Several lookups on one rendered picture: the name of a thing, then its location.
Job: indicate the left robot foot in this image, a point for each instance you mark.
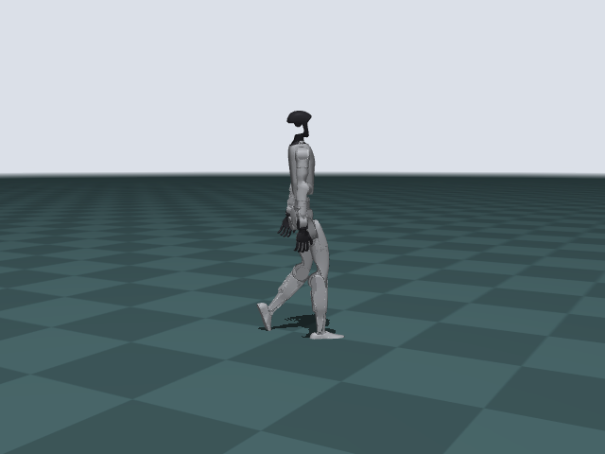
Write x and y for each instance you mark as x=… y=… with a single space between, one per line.
x=266 y=318

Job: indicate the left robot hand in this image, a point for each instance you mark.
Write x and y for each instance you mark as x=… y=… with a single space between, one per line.
x=286 y=224

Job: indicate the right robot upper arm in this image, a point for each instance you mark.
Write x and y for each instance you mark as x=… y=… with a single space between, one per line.
x=302 y=157

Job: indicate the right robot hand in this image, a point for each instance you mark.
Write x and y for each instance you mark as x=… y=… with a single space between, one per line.
x=303 y=237

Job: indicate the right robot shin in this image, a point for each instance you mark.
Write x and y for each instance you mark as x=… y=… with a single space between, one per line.
x=319 y=300

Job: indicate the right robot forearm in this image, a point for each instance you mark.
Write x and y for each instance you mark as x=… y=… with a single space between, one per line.
x=302 y=203

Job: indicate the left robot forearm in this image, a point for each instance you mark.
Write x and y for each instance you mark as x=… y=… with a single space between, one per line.
x=290 y=201

